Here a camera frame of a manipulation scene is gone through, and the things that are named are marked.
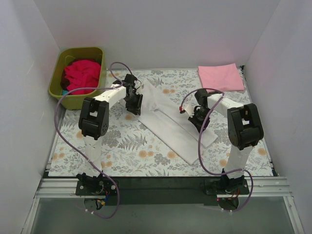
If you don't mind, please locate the white t shirt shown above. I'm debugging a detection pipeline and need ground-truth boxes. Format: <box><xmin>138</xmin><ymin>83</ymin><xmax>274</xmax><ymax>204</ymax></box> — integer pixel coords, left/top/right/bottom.
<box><xmin>136</xmin><ymin>77</ymin><xmax>218</xmax><ymax>164</ymax></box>

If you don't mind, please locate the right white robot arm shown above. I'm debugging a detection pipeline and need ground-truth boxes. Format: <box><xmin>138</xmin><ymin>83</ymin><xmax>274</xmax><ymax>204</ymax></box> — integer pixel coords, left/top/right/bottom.
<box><xmin>188</xmin><ymin>88</ymin><xmax>264</xmax><ymax>194</ymax></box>

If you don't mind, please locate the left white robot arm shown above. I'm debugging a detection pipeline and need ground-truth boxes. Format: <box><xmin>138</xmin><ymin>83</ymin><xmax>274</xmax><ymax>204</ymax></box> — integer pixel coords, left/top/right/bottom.
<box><xmin>78</xmin><ymin>74</ymin><xmax>143</xmax><ymax>177</ymax></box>

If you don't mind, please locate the floral patterned table mat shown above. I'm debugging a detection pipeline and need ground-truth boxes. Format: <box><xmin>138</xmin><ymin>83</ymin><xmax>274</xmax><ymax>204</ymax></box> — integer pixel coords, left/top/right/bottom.
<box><xmin>48</xmin><ymin>68</ymin><xmax>273</xmax><ymax>177</ymax></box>

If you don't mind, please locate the folded pink t shirt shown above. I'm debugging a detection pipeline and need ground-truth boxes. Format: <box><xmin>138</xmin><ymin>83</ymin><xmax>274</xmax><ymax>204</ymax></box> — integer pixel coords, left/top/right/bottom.
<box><xmin>197</xmin><ymin>63</ymin><xmax>244</xmax><ymax>92</ymax></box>

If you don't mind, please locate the crumpled red t shirt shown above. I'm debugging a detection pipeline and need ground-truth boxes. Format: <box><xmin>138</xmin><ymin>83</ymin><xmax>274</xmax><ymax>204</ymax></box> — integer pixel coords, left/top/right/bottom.
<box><xmin>60</xmin><ymin>59</ymin><xmax>101</xmax><ymax>91</ymax></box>

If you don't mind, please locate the olive green plastic bin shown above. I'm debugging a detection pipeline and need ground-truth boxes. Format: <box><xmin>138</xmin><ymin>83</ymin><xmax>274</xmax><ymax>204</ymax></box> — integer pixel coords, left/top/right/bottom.
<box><xmin>48</xmin><ymin>47</ymin><xmax>106</xmax><ymax>110</ymax></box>

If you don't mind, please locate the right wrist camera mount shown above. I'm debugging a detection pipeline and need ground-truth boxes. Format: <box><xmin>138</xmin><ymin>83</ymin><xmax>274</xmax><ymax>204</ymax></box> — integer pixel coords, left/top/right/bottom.
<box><xmin>179</xmin><ymin>104</ymin><xmax>194</xmax><ymax>117</ymax></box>

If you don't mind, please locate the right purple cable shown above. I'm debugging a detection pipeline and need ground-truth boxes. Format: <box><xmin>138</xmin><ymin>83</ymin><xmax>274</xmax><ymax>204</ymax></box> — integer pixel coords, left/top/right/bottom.
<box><xmin>179</xmin><ymin>89</ymin><xmax>255</xmax><ymax>214</ymax></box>

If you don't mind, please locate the purple cable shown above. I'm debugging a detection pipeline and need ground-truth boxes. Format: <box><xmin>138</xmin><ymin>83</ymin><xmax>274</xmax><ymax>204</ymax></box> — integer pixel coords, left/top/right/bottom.
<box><xmin>55</xmin><ymin>61</ymin><xmax>134</xmax><ymax>219</ymax></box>
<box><xmin>179</xmin><ymin>89</ymin><xmax>255</xmax><ymax>214</ymax></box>

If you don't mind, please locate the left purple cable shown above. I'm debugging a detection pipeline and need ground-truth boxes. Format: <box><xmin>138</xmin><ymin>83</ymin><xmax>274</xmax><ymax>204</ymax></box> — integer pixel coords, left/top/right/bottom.
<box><xmin>55</xmin><ymin>61</ymin><xmax>134</xmax><ymax>219</ymax></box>

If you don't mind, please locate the aluminium front rail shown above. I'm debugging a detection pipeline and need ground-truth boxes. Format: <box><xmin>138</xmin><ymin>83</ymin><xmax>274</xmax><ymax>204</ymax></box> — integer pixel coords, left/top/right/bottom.
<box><xmin>35</xmin><ymin>176</ymin><xmax>293</xmax><ymax>198</ymax></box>

